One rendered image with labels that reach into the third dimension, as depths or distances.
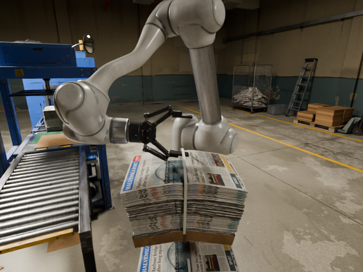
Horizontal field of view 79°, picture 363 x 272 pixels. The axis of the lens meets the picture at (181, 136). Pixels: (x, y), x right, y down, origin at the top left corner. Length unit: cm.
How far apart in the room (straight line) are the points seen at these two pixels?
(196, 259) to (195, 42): 84
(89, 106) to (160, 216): 40
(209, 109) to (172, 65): 950
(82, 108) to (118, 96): 933
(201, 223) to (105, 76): 56
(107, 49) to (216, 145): 897
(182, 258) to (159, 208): 29
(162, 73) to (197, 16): 948
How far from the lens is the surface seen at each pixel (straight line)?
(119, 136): 75
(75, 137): 79
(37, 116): 475
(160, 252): 99
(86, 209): 135
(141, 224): 79
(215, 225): 80
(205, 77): 99
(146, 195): 71
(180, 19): 93
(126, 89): 995
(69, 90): 61
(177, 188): 70
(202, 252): 99
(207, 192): 72
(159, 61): 1030
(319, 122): 689
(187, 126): 121
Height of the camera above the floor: 152
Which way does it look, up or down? 17 degrees down
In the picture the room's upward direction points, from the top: straight up
